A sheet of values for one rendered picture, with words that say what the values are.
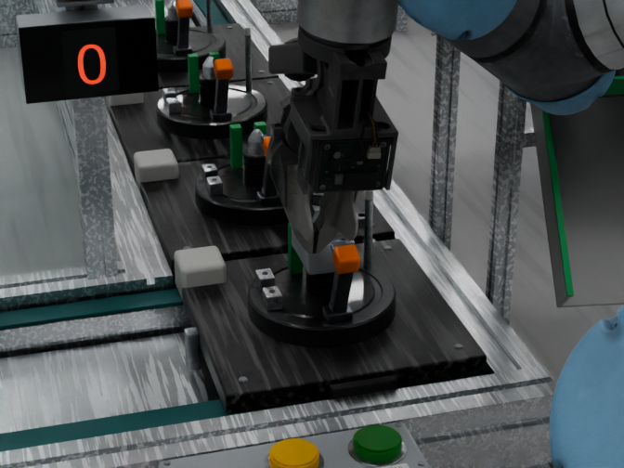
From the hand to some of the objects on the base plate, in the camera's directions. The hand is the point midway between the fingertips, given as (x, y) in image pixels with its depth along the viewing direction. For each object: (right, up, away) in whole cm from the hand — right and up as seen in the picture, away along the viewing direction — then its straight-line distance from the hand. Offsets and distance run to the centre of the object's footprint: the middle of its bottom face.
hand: (312, 234), depth 115 cm
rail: (-22, -27, -1) cm, 34 cm away
